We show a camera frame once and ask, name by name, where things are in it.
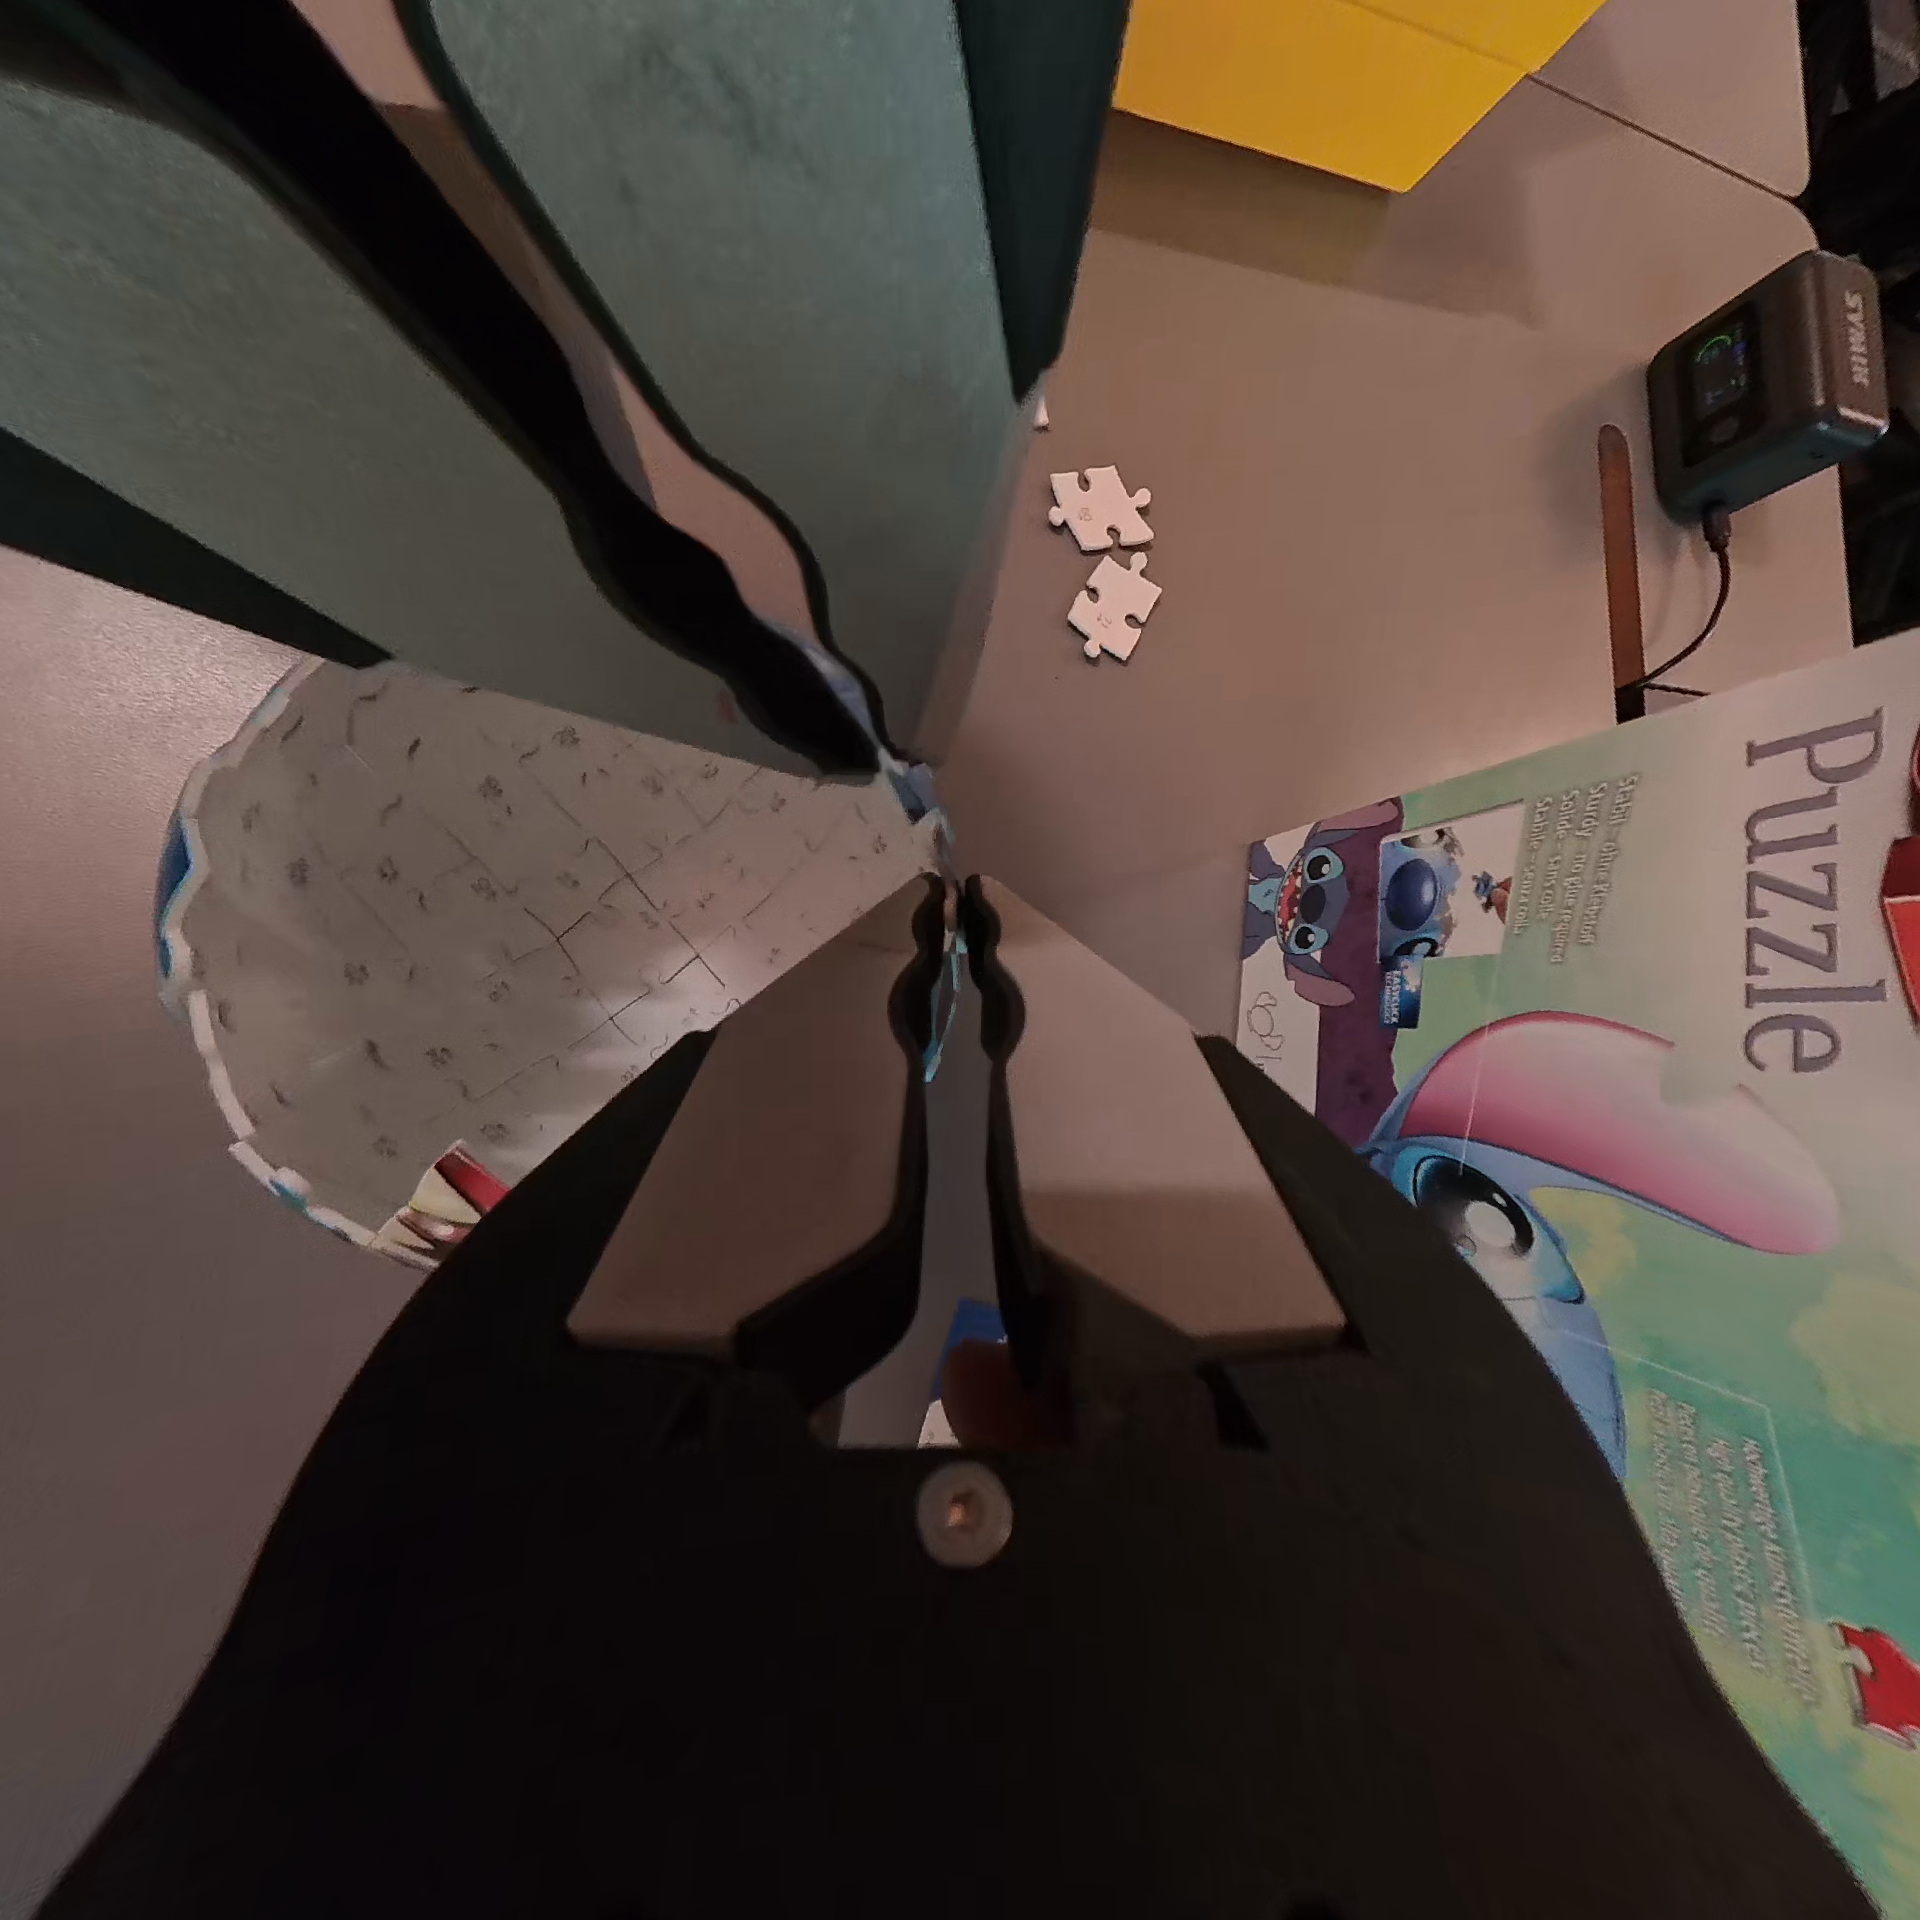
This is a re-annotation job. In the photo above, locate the black power bank cable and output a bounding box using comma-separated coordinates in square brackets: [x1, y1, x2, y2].
[1635, 507, 1736, 707]

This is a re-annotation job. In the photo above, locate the blue puzzle ball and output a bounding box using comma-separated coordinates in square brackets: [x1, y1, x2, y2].
[157, 651, 939, 1273]

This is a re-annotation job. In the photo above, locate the yellow plastic bin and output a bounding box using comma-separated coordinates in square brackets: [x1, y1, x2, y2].
[1111, 0, 1606, 195]

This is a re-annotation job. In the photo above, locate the dark grey power bank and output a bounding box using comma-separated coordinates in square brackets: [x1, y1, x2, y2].
[1647, 251, 1887, 527]

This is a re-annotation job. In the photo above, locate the person's right hand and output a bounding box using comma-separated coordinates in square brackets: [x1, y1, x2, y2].
[936, 1336, 1077, 1451]

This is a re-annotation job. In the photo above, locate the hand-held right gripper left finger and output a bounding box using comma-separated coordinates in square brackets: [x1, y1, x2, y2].
[567, 877, 957, 1412]

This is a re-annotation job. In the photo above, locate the green printed puzzle box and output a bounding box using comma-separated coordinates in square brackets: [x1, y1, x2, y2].
[838, 625, 1920, 1920]

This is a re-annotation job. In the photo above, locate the brown wooden strip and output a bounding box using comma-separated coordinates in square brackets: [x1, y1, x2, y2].
[1598, 423, 1640, 723]

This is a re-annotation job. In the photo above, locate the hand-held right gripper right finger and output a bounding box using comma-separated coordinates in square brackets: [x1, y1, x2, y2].
[960, 877, 1347, 1397]

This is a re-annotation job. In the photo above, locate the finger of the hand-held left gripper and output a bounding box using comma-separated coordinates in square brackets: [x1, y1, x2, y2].
[402, 0, 1040, 760]
[0, 0, 890, 777]

